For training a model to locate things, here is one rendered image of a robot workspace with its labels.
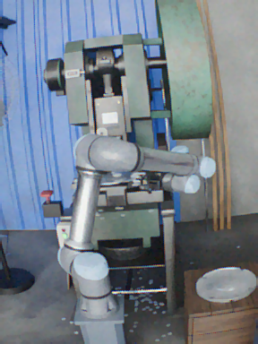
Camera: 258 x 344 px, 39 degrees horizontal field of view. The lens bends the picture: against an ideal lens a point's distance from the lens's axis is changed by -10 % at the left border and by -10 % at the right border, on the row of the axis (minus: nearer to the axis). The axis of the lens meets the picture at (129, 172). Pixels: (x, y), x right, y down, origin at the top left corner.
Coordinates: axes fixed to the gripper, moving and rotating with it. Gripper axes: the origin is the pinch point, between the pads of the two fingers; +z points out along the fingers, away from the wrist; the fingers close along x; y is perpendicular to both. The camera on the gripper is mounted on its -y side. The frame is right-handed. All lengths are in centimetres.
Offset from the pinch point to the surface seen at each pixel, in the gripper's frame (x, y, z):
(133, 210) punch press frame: 14.6, 3.6, 0.3
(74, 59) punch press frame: -61, 9, 21
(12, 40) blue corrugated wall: -103, -40, 160
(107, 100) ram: -36.7, -3.0, 14.1
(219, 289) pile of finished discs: 45, 10, -51
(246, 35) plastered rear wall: -81, -168, 1
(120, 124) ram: -24.3, -6.3, 10.3
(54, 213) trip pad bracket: 12.2, 28.9, 28.5
